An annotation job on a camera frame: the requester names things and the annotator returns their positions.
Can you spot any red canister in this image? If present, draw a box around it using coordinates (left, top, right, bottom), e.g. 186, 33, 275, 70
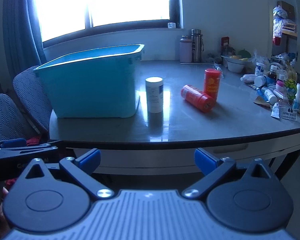
181, 85, 216, 113
203, 68, 221, 100

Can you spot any white lidded canister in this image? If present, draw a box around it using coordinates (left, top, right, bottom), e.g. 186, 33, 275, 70
145, 77, 164, 113

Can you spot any red cloth on chair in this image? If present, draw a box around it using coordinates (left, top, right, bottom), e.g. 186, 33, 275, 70
26, 135, 42, 146

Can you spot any near grey fabric chair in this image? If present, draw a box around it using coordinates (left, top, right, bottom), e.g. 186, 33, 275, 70
0, 94, 38, 141

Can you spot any grey fabric chair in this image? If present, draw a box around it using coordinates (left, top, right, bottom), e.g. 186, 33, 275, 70
0, 94, 38, 141
13, 66, 52, 133

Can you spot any far grey fabric chair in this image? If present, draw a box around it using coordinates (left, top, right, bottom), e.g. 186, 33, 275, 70
13, 66, 52, 133

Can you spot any blue plastic storage bin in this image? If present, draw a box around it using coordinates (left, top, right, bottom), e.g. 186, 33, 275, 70
33, 44, 144, 118

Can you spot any white bowl with food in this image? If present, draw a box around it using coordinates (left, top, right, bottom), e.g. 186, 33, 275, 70
224, 55, 248, 73

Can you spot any white medicine bottle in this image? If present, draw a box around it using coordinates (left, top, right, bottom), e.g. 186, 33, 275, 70
255, 62, 265, 76

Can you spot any dark blue curtain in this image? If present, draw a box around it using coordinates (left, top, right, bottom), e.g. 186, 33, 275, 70
2, 0, 46, 79

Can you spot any dark brown syrup bottle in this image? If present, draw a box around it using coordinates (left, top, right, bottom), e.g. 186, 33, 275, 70
268, 64, 277, 81

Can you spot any green patterned bottle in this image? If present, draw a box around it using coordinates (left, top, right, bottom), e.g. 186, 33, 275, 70
284, 78, 297, 106

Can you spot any green round lid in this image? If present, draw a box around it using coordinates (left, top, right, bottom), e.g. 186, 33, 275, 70
237, 49, 251, 59

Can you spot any steel thermos bottle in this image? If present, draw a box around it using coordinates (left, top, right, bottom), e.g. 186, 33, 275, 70
191, 29, 204, 63

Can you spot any pink water bottle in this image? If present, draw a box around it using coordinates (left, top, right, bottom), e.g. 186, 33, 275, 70
179, 35, 192, 63

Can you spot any small red box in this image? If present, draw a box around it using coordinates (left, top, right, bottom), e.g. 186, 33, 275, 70
221, 36, 230, 47

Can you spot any white device on windowsill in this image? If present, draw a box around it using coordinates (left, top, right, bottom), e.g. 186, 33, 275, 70
167, 22, 176, 29

